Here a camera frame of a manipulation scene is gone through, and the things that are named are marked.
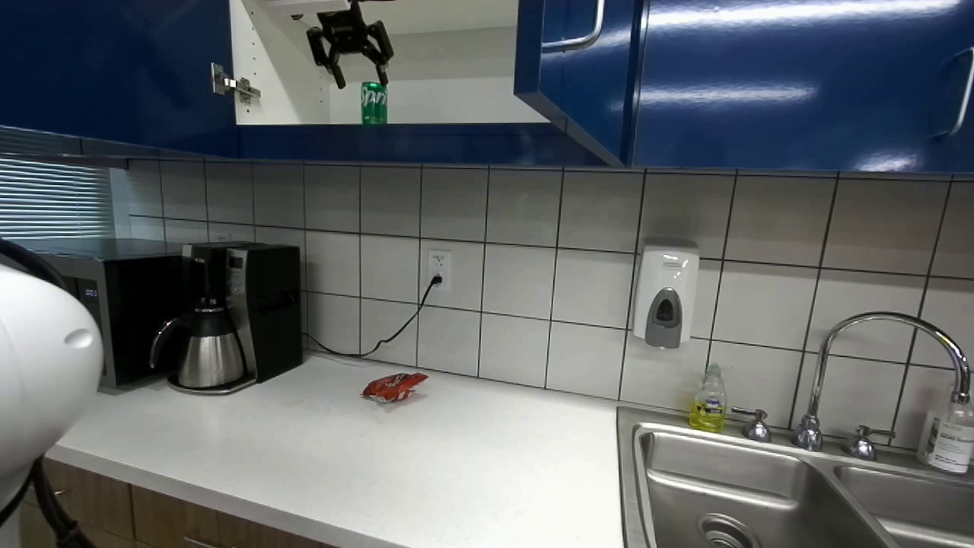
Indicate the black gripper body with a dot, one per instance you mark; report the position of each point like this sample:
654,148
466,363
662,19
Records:
345,32

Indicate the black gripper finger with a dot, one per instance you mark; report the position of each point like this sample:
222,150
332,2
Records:
382,66
332,66

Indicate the green soda can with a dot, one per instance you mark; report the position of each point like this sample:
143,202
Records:
373,105

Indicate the blue open cupboard door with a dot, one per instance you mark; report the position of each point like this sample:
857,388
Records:
572,66

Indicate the blue upper cupboard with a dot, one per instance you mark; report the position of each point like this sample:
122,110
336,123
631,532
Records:
716,83

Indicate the black steel coffee maker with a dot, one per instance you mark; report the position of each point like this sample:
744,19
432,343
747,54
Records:
264,295

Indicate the black microwave oven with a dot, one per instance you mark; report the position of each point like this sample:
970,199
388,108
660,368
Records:
131,295

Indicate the steel coffee carafe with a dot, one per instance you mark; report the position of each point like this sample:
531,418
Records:
201,351

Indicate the red snack packet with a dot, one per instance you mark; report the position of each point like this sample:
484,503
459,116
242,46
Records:
393,388

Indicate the white soap dispenser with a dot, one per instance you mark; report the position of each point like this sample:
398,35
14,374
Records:
665,297

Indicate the yellow dish soap bottle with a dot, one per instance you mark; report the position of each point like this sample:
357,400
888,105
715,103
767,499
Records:
706,409

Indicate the stainless steel double sink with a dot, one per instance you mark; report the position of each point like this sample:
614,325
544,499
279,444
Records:
686,488

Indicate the chrome gooseneck faucet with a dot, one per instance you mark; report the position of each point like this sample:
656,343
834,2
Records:
864,374

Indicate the clear hand soap bottle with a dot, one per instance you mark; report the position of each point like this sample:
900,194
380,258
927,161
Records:
948,436

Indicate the white wall outlet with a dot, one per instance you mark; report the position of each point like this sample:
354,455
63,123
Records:
441,268

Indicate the wooden drawer with handle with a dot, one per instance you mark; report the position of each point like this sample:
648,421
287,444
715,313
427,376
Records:
122,517

